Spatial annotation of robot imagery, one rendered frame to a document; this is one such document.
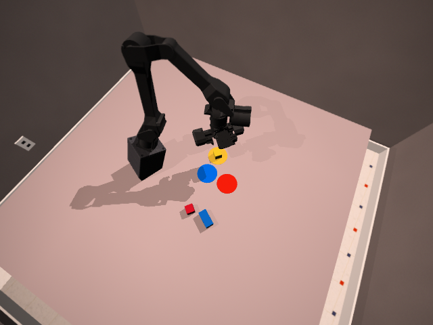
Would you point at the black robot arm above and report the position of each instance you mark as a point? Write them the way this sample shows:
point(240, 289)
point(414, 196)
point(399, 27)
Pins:
point(140, 50)

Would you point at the blue circle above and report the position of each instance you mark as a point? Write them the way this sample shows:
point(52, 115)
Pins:
point(207, 173)

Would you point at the yellow cube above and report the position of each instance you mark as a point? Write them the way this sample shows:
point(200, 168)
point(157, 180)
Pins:
point(217, 154)

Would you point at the red cube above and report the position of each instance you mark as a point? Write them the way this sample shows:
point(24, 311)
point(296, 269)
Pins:
point(189, 209)

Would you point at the yellow circle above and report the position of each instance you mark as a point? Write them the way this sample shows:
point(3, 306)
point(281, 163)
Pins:
point(219, 160)

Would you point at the blue block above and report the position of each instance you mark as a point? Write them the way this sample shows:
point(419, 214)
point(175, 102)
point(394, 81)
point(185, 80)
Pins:
point(206, 218)

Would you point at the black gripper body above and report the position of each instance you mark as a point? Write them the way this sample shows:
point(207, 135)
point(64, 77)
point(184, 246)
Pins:
point(201, 138)

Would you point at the red circle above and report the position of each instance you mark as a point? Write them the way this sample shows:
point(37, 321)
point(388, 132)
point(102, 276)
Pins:
point(226, 183)

